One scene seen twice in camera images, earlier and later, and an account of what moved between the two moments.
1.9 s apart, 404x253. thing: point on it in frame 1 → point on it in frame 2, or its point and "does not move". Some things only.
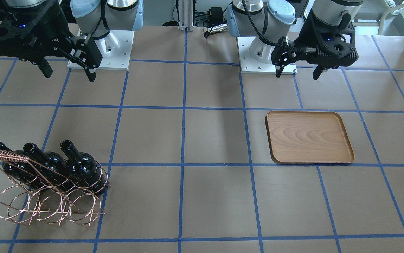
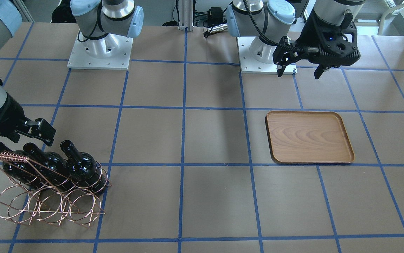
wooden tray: x=308 y=137 does not move
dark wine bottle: x=83 y=169 does not move
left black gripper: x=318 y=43 does not move
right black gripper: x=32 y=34 → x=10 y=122
